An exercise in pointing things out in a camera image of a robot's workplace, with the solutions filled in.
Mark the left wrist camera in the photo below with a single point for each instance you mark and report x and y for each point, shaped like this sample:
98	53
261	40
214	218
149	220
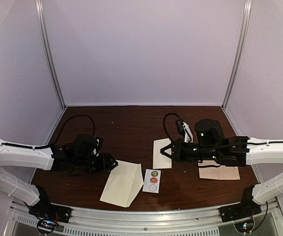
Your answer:
97	146

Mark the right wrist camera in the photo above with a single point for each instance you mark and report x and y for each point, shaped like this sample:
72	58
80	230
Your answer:
184	130

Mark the cream envelope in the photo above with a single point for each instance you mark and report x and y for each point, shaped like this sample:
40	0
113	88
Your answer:
123	184

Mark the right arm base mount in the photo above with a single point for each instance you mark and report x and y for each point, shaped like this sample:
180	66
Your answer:
241	213

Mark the red round sticker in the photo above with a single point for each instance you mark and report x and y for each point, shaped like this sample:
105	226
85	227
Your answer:
153	180

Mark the aluminium frame post rear right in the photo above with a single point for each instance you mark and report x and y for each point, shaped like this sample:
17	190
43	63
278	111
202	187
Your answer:
246	18

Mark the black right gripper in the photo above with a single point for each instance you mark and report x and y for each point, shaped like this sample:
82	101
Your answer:
178	151

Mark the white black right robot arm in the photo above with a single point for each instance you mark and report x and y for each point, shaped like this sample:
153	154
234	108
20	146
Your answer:
237	151

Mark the aluminium frame post rear left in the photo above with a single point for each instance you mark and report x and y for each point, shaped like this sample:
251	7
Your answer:
48	53

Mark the aluminium front rail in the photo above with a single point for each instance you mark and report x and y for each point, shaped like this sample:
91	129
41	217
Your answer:
205	221

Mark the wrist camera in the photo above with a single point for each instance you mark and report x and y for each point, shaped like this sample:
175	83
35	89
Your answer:
97	146
184	130

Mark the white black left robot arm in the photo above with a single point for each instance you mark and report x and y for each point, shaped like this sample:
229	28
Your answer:
82	153

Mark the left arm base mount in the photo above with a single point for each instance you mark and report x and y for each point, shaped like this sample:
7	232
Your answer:
49	216

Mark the lined stationery sheet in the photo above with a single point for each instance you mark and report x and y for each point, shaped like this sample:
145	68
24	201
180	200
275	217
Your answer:
212	170

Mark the white sticker sheet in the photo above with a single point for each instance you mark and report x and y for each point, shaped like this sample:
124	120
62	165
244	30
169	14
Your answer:
148	186

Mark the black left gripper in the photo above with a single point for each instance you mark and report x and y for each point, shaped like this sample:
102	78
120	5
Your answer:
105	164

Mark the tan letter paper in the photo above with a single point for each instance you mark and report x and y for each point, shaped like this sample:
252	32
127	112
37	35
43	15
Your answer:
160	161

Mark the aluminium frame post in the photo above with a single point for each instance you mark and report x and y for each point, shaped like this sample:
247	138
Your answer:
246	18
48	53

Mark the green round sticker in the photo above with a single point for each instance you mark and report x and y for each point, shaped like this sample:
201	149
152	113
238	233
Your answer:
154	173

